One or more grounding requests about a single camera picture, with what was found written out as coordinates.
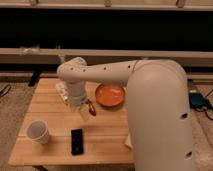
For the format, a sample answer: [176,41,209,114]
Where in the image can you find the black cable left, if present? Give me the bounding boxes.
[0,83,12,98]

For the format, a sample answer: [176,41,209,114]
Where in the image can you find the black cable right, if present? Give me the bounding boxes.
[196,88,213,122]

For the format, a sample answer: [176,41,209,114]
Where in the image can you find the black rectangular device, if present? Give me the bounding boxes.
[71,129,84,155]

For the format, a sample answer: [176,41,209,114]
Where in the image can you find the orange ceramic bowl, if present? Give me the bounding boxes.
[95,84,125,107]

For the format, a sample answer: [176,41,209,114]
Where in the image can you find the black table leg stand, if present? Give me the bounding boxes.
[28,66,41,87]

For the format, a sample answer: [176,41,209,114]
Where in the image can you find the blue box on floor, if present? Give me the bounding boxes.
[189,92,207,108]

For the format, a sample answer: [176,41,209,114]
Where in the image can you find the white paper cup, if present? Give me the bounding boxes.
[26,121,50,144]

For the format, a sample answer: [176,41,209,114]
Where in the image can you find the wooden rail shelf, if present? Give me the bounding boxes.
[0,48,213,67]

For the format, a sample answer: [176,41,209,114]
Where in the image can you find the white plastic bottle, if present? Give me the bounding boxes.
[55,82,68,102]

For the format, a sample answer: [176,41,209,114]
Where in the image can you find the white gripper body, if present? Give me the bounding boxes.
[67,81,87,106]

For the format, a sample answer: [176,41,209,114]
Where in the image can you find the white object at table edge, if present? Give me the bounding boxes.
[125,134,132,149]

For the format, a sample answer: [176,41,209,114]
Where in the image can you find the black cable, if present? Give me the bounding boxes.
[0,83,12,98]
[196,88,213,122]

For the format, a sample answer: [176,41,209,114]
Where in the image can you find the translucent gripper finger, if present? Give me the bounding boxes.
[79,104,90,121]

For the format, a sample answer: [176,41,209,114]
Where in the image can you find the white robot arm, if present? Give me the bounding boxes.
[57,57,196,171]

